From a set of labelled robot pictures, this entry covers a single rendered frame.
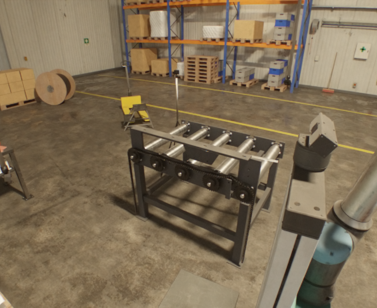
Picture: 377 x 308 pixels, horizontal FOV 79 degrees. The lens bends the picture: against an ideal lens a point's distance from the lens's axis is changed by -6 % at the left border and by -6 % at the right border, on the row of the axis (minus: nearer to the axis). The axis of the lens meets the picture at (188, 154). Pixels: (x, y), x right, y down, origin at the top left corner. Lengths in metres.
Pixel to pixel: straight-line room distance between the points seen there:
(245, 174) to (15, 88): 7.95
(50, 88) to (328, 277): 8.07
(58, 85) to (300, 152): 7.90
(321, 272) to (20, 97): 8.80
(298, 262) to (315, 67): 10.37
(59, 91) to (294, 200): 7.99
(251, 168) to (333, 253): 1.11
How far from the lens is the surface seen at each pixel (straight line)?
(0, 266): 3.12
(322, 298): 1.10
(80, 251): 2.86
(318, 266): 0.98
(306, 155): 0.51
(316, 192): 0.47
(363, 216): 1.05
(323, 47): 10.65
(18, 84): 8.98
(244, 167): 1.92
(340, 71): 10.69
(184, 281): 1.43
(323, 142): 0.46
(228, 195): 2.02
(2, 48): 11.61
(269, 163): 2.39
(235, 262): 2.59
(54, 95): 8.35
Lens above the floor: 2.03
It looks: 28 degrees down
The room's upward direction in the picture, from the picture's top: straight up
